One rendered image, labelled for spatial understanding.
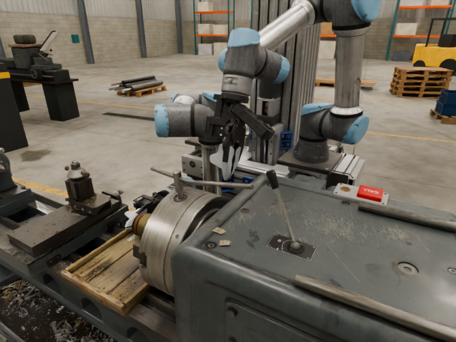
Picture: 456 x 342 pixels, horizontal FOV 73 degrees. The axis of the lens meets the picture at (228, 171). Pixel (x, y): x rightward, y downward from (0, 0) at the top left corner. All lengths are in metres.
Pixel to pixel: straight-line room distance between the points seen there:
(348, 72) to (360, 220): 0.55
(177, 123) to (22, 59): 6.44
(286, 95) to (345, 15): 0.52
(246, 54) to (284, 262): 0.47
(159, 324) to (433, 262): 0.73
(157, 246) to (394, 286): 0.53
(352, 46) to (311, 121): 0.31
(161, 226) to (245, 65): 0.45
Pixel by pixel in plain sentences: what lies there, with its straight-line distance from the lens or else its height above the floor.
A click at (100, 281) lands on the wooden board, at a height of 0.88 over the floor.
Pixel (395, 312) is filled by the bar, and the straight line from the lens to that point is 0.56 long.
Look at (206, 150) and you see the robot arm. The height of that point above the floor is 1.26.
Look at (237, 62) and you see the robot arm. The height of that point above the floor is 1.59.
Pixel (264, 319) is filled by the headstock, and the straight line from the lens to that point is 0.64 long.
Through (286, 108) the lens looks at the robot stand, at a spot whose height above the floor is 1.33.
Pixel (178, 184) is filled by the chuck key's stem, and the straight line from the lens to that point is 0.83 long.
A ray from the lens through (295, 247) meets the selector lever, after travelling 0.65.
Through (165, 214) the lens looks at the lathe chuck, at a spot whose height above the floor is 1.22.
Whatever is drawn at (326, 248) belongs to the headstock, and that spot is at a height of 1.25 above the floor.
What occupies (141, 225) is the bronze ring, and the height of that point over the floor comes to 1.10.
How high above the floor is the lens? 1.66
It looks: 25 degrees down
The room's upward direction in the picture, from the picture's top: straight up
